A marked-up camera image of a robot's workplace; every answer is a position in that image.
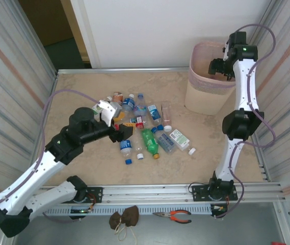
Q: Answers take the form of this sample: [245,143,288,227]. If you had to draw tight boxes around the blue label bottle white lettering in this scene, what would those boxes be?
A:
[121,93,136,118]

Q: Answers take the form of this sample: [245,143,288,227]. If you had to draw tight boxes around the bottle with brown label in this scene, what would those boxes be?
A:
[112,91,124,106]

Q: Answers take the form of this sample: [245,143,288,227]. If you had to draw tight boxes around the clear bottle lime green label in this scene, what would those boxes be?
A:
[91,96,113,115]

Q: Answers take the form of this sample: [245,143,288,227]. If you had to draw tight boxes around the square clear bottle blue label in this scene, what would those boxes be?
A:
[147,104,165,128]

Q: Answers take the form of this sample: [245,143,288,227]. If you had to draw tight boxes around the beige plastic waste bin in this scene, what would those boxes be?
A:
[184,42,238,115]

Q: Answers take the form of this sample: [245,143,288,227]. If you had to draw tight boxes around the clear bottle blue print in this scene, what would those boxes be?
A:
[151,125,180,154]

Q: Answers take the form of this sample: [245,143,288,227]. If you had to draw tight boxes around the plain clear bottle white cap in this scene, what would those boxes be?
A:
[133,132,145,161]

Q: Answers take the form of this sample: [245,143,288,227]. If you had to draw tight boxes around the clear bottle colourful purple label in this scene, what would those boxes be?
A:
[134,93,147,120]

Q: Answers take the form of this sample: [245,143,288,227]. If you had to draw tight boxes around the crumpled green soda bottle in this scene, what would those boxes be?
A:
[141,128,161,160]

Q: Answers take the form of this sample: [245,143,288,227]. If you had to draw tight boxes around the aluminium table edge bar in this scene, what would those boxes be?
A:
[56,67,190,76]

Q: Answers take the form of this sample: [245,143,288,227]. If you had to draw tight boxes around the clear bottle green white label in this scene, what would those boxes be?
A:
[169,129,196,156]

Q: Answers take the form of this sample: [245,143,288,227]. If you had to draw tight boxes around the black controller box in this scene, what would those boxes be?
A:
[210,204,229,218]
[69,208,92,221]

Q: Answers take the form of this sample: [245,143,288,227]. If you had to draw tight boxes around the large brown cloth pouch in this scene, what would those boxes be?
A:
[122,205,140,227]

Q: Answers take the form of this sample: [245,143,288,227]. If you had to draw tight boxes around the small brown cloth pouch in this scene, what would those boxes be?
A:
[109,213,123,230]

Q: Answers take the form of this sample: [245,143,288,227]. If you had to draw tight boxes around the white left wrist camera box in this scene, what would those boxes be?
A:
[98,100,123,128]

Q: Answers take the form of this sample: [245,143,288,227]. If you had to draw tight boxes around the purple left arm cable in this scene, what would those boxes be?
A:
[0,89,102,228]

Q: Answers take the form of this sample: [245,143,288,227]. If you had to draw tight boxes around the aluminium mounting rail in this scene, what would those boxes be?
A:
[8,181,287,205]

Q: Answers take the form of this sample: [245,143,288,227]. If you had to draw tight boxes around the white slotted cable duct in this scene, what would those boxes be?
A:
[16,205,213,216]

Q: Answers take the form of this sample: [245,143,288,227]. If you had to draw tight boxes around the orange handled pliers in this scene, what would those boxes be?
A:
[152,209,193,224]

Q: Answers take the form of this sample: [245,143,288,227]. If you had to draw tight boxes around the cream string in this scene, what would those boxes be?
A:
[114,224,138,242]

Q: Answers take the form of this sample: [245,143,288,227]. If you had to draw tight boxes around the tan wooden door frame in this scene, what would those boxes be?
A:
[60,0,92,63]

